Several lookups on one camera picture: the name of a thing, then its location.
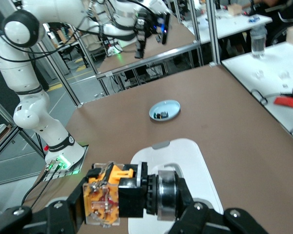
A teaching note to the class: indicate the person in black clothes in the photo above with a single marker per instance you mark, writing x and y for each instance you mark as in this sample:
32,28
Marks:
278,14

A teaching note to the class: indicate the small cardboard box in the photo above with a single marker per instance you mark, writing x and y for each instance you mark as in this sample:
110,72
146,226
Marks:
235,9

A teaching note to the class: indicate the white lidded box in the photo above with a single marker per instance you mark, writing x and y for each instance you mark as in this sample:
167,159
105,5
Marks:
200,170

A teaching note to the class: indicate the white table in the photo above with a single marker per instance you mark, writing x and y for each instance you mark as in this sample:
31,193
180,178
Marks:
271,73
229,26

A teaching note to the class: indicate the orange and black switch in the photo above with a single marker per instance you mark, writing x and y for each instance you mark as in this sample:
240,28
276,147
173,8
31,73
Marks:
127,192

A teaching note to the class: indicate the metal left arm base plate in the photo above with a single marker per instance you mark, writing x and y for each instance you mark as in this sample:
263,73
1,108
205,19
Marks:
74,170

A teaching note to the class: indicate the light blue round plate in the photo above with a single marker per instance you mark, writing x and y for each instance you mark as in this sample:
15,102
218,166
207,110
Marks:
167,107

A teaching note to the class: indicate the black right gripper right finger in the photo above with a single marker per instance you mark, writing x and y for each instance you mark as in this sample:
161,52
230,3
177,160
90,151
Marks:
202,219

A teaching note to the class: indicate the clear water bottle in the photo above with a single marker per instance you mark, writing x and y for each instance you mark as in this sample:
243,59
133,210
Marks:
258,44

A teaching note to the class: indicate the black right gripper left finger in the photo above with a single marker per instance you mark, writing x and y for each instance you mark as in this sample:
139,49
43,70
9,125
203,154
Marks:
51,217

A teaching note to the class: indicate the red flat tool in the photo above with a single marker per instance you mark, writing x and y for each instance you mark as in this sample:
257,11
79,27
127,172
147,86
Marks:
288,102

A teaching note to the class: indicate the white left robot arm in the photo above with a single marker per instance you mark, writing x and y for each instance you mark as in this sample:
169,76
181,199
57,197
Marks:
27,73

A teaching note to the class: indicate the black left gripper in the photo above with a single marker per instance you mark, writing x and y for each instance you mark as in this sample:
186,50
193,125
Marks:
146,23

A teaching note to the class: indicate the blue switch with green button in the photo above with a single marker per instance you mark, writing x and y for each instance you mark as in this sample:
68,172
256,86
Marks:
162,114

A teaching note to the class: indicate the aluminium frame profile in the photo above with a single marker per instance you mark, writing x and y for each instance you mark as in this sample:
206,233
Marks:
149,59

